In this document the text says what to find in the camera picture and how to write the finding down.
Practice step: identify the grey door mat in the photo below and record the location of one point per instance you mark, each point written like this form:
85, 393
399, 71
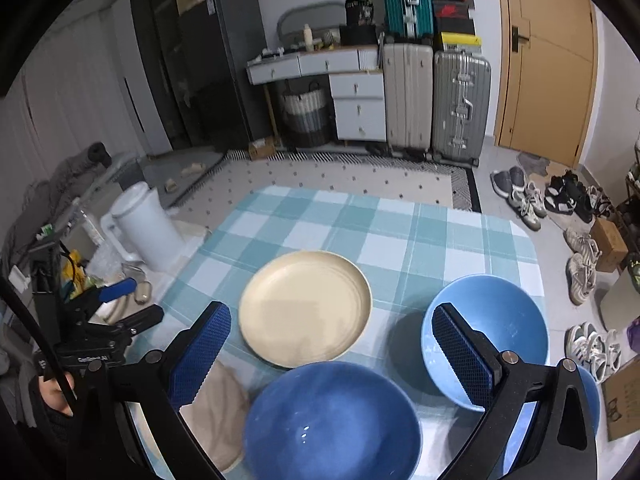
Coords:
532, 162

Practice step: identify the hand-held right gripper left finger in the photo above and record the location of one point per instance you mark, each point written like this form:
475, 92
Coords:
200, 355

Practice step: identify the grey framed mirror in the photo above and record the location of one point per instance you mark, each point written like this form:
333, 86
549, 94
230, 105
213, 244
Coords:
310, 15

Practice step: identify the grey floor mat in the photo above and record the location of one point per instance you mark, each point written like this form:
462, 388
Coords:
155, 170

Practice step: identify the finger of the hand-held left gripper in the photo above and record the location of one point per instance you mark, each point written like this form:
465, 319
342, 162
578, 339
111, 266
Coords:
137, 321
117, 290

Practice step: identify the beige suitcase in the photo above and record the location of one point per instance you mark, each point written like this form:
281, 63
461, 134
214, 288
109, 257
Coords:
407, 95

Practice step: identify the teal checked tablecloth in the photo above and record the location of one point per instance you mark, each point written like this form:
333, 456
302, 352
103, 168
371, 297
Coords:
320, 225

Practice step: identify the silver suitcase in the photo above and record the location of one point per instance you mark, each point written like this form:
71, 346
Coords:
460, 105

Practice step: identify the beige plate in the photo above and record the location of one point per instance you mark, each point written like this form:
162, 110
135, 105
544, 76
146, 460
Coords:
220, 410

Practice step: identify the person's left hand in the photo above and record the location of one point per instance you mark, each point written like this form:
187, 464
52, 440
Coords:
52, 395

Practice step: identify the printed cardboard box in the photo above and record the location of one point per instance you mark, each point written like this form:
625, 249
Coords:
622, 405

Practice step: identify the red and black shoe box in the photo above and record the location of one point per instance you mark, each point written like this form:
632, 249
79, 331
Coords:
452, 5

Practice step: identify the small cardboard box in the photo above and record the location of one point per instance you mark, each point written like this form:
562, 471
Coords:
261, 149

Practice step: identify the yellow and black shoe box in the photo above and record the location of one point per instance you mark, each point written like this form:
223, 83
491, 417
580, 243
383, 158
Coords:
457, 42

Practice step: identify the cream bottle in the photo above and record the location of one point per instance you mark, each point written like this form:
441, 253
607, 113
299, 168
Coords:
307, 36

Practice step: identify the light blue bowl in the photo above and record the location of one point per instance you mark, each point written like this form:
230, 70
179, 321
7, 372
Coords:
500, 325
589, 400

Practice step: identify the beige slipper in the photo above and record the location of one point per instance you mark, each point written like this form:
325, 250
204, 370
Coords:
192, 167
171, 185

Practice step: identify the white dressing table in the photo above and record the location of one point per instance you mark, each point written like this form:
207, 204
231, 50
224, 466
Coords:
357, 105

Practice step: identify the white pitcher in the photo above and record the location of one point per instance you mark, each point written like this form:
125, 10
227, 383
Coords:
145, 230

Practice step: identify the purple cloth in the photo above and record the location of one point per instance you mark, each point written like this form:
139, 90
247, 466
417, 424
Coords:
634, 331

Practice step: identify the wooden door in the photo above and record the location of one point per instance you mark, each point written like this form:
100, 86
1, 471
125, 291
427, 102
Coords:
545, 70

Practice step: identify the pile of shoes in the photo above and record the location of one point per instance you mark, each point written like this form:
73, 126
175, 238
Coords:
527, 200

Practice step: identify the dark blue bowl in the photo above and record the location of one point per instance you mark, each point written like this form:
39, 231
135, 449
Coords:
332, 420

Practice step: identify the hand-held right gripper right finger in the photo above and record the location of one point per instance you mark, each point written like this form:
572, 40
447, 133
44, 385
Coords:
462, 360

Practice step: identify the cream plate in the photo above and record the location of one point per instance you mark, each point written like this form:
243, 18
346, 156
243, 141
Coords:
305, 307

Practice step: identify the black refrigerator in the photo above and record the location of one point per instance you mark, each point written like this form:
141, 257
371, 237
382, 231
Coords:
225, 70

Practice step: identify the grey blanket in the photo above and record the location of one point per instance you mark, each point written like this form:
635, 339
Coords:
65, 175

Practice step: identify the brown cardboard box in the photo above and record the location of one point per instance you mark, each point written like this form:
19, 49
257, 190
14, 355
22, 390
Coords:
610, 245

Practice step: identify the black wardrobe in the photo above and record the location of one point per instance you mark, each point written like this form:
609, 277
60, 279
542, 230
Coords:
160, 70

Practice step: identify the woven laundry basket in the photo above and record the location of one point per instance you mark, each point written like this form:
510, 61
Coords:
305, 115

